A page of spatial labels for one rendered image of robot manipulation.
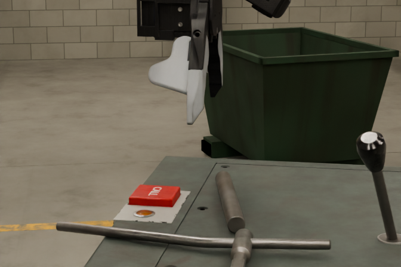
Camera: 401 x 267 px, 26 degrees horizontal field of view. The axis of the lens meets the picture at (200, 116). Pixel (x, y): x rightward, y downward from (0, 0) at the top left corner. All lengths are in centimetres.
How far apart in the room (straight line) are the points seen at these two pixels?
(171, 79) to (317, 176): 47
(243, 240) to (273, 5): 27
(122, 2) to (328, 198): 956
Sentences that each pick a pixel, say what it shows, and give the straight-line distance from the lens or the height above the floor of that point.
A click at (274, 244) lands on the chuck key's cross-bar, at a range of 100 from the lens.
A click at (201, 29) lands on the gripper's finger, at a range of 89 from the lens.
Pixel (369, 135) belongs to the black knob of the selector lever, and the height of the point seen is 140.
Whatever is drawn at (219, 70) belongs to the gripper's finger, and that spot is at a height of 146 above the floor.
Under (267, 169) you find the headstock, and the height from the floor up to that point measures 126.
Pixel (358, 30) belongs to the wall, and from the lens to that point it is 1129.
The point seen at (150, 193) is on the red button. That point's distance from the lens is 118.
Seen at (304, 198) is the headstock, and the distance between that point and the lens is 121.
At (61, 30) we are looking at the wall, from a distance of 1073.
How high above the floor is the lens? 163
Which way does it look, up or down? 13 degrees down
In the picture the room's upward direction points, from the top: straight up
